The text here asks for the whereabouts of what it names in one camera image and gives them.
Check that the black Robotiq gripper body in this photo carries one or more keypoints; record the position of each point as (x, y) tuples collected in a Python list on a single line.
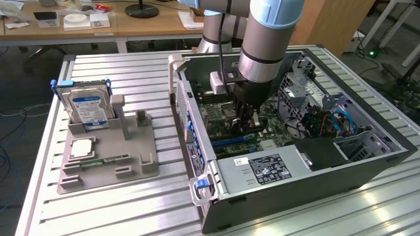
[(254, 93)]

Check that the low-profile graphics card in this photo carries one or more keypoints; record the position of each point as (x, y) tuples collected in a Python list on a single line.
[(237, 124)]

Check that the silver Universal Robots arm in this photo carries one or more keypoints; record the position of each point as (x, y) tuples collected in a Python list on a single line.
[(269, 37)]

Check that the CPU socket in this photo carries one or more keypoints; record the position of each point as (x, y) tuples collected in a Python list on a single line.
[(226, 110)]

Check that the black expansion slot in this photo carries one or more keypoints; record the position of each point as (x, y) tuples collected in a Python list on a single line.
[(223, 136)]

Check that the green motherboard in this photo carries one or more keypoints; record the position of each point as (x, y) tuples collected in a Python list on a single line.
[(279, 132)]

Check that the blue expansion slot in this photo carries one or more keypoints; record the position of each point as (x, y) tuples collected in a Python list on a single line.
[(230, 142)]

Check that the silver chipset heatsink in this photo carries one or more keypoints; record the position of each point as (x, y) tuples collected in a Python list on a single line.
[(269, 145)]

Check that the perforated metal drive cage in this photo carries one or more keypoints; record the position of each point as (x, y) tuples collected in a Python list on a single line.
[(302, 98)]

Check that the blue card retention clip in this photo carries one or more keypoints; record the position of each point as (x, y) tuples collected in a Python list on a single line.
[(194, 138), (201, 162), (198, 152), (189, 121)]

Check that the black power connector bundle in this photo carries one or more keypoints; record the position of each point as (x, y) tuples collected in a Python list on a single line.
[(311, 125)]

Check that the silver power supply unit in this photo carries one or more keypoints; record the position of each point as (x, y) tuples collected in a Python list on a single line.
[(230, 182)]

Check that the stack of white papers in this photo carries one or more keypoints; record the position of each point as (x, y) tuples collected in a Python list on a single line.
[(189, 23)]

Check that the open black PC case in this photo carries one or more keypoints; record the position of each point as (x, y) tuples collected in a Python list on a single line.
[(295, 196)]

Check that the metal disk bay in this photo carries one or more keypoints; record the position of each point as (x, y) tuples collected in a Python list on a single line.
[(361, 145)]

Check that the wooden cabinet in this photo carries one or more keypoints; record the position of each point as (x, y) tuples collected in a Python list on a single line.
[(335, 24)]

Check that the cardboard box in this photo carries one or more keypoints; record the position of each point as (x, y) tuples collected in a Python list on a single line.
[(197, 12)]

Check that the black device with green light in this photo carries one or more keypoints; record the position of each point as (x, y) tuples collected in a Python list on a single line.
[(371, 52)]

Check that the wooden desk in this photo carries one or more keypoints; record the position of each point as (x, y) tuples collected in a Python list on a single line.
[(147, 27)]

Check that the black floor stand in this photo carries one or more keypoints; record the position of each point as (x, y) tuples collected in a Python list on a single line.
[(403, 81)]

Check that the hard disk with blue label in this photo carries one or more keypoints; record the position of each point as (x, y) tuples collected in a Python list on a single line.
[(86, 108)]

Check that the black round lamp base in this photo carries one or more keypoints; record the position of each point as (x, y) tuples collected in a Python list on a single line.
[(143, 12)]

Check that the bare green RAM stick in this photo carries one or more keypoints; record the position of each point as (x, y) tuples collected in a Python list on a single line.
[(98, 162)]

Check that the grey parts rack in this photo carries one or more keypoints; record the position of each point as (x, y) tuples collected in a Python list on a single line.
[(109, 177)]

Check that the silver CPU chip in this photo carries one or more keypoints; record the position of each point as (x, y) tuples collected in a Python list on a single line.
[(82, 147)]

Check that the white label strip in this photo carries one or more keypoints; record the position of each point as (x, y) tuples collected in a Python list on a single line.
[(103, 34)]

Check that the blue disk carrier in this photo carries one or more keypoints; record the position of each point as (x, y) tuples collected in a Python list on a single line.
[(65, 83)]

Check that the white labelled box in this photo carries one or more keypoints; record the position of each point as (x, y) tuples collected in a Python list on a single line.
[(99, 20)]

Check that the red packet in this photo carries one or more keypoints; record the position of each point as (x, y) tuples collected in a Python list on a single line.
[(102, 7)]

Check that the black office chair base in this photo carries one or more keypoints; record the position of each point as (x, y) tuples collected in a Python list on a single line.
[(43, 52)]

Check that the white box with black top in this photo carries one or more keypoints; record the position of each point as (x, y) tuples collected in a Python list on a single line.
[(47, 19)]

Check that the white cup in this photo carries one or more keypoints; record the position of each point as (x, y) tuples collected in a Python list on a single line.
[(62, 2)]

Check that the grey cup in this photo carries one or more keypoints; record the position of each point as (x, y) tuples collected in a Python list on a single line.
[(47, 3)]

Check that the white paper tag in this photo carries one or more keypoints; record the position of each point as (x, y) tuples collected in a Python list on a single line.
[(17, 24)]

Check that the clear bag of papers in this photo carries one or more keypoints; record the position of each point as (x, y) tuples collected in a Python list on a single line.
[(10, 11)]

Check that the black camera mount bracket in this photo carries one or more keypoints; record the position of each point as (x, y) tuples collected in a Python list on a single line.
[(230, 79)]

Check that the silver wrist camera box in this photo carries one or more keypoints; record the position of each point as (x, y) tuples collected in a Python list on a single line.
[(218, 83)]

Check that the white table frame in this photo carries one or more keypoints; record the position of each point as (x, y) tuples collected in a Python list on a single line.
[(387, 22)]

